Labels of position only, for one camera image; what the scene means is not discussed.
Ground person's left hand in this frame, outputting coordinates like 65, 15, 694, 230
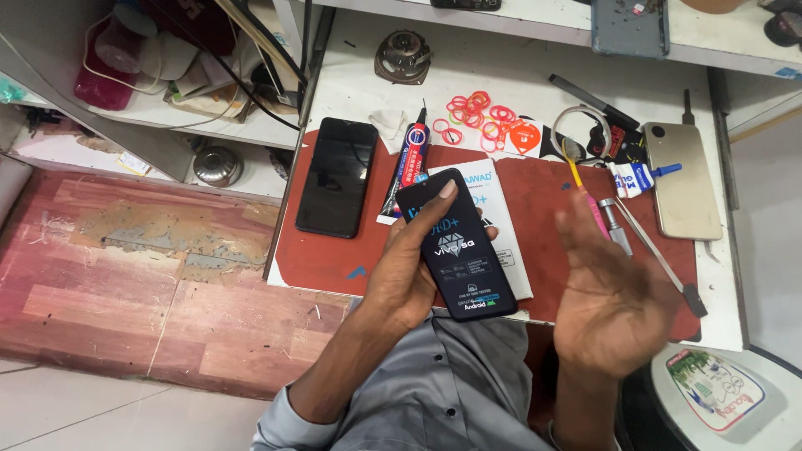
362, 179, 500, 332

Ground person's right hand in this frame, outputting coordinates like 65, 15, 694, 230
553, 187, 682, 379

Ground black phone screen with sticker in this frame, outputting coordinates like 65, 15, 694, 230
395, 168, 520, 323

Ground metal screwdriver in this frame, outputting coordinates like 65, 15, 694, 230
596, 197, 634, 258

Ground yellow pink toothbrush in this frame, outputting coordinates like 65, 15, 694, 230
560, 138, 612, 243

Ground red work mat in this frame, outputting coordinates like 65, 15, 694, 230
274, 144, 702, 343

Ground white blue glue tube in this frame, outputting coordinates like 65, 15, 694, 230
606, 161, 683, 200

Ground metal tweezers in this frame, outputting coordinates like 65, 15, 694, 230
613, 197, 709, 319

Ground black red small component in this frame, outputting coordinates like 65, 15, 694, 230
587, 123, 647, 165

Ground white phone screen box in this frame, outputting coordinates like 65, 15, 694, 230
444, 158, 534, 301

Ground gold phone back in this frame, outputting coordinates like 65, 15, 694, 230
643, 121, 725, 243

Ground orange round sticker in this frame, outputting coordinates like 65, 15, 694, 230
497, 118, 545, 159

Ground black marker pen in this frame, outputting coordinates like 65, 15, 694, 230
548, 73, 642, 131

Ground pile of red rubber bands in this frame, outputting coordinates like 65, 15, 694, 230
431, 90, 518, 154

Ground black red glue tube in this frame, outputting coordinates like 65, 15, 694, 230
376, 98, 432, 226

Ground white stool with sticker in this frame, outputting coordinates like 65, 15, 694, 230
650, 342, 802, 451

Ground white shelf board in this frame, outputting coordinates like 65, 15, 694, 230
273, 0, 802, 82

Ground grey phone case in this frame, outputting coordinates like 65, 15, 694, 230
589, 0, 672, 60

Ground person's grey shirt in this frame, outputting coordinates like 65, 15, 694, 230
251, 309, 560, 451

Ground white crumpled tissue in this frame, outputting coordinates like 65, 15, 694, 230
368, 109, 410, 156

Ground round brown motor part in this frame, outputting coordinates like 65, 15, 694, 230
373, 29, 434, 86

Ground black smartphone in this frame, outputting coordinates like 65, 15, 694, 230
294, 117, 381, 240

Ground black phone on shelf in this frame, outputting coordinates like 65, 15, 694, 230
429, 0, 503, 13

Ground brown round object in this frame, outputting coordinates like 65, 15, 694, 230
679, 0, 748, 15

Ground black round object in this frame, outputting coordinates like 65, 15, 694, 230
763, 10, 802, 48

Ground steel bowl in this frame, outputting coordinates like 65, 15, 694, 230
192, 145, 244, 189

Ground cluttered white shelf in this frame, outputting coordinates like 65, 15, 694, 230
0, 0, 309, 203

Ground white wire ring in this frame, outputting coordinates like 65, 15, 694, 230
549, 104, 612, 161

